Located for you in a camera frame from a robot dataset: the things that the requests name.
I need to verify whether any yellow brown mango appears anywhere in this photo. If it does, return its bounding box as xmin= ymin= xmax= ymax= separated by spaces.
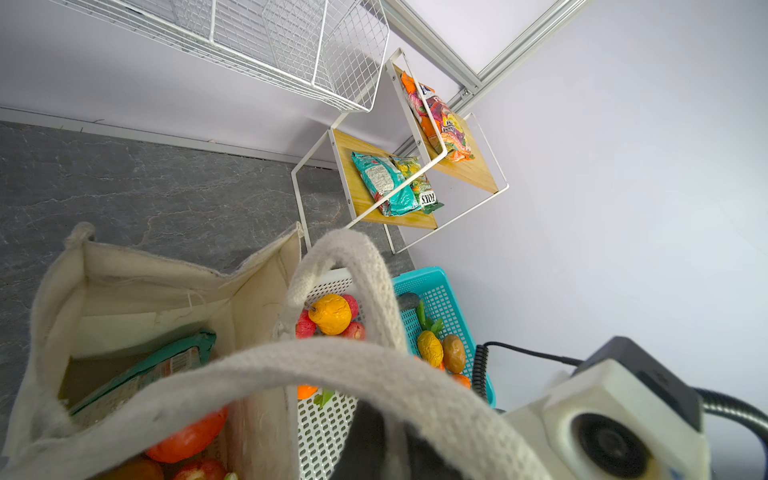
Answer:
xmin=95 ymin=457 xmax=164 ymax=480

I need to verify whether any red apple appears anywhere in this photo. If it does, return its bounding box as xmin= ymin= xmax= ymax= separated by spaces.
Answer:
xmin=173 ymin=458 xmax=228 ymax=480
xmin=342 ymin=321 xmax=366 ymax=341
xmin=342 ymin=294 xmax=359 ymax=320
xmin=295 ymin=309 xmax=317 ymax=339

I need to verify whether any white wooden two-tier shelf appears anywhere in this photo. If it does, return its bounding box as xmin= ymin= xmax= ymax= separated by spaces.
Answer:
xmin=291 ymin=49 xmax=510 ymax=255

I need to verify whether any green pepper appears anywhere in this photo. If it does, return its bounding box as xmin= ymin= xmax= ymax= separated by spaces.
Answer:
xmin=416 ymin=301 xmax=444 ymax=336

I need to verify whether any orange snack bag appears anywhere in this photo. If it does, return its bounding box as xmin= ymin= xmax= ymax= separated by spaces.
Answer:
xmin=400 ymin=71 xmax=475 ymax=163

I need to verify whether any white plastic fruit basket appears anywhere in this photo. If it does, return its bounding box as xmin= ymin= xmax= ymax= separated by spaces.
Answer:
xmin=297 ymin=268 xmax=366 ymax=479

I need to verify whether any green Foxs candy bag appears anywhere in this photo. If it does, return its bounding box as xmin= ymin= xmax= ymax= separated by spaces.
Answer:
xmin=392 ymin=157 xmax=444 ymax=215

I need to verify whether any long white wire basket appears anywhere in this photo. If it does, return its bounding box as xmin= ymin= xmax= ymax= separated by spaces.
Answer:
xmin=65 ymin=0 xmax=390 ymax=112

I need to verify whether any teal snack bag shelf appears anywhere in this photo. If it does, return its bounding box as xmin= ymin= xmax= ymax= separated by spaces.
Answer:
xmin=69 ymin=329 xmax=217 ymax=428
xmin=351 ymin=152 xmax=422 ymax=217

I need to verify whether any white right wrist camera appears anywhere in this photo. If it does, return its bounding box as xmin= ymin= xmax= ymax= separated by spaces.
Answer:
xmin=500 ymin=335 xmax=712 ymax=480

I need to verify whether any orange bell pepper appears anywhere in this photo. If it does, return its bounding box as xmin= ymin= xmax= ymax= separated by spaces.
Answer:
xmin=450 ymin=373 xmax=472 ymax=389

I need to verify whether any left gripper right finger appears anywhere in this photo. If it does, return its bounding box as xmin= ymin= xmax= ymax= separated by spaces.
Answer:
xmin=405 ymin=425 xmax=463 ymax=480

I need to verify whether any yellow vegetable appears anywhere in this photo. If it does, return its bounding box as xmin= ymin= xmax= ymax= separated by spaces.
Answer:
xmin=417 ymin=331 xmax=444 ymax=369

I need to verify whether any small orange tangerine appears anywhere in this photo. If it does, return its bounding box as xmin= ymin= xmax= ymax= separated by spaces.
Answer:
xmin=297 ymin=385 xmax=318 ymax=401

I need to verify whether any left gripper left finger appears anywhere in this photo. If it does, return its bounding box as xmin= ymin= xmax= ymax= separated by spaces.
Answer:
xmin=330 ymin=401 xmax=385 ymax=480

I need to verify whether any brown potato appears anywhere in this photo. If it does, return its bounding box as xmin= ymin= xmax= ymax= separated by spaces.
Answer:
xmin=442 ymin=334 xmax=467 ymax=374

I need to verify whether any red tomato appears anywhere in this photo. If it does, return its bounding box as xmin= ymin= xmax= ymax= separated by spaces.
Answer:
xmin=145 ymin=406 xmax=229 ymax=464

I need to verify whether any teal plastic vegetable basket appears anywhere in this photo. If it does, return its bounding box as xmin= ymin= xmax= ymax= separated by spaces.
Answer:
xmin=393 ymin=267 xmax=496 ymax=408

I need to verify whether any teal snack bag top shelf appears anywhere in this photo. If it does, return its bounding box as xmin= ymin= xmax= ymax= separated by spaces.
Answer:
xmin=69 ymin=329 xmax=217 ymax=428

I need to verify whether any teal snack bag lower shelf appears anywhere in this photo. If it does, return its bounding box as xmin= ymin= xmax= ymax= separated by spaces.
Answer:
xmin=351 ymin=152 xmax=422 ymax=217

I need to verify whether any cream canvas grocery bag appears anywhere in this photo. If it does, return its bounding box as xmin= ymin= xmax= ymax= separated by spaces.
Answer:
xmin=1 ymin=222 xmax=547 ymax=479

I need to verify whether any dark eggplant green stem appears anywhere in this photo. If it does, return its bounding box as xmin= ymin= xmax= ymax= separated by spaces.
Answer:
xmin=397 ymin=292 xmax=421 ymax=312

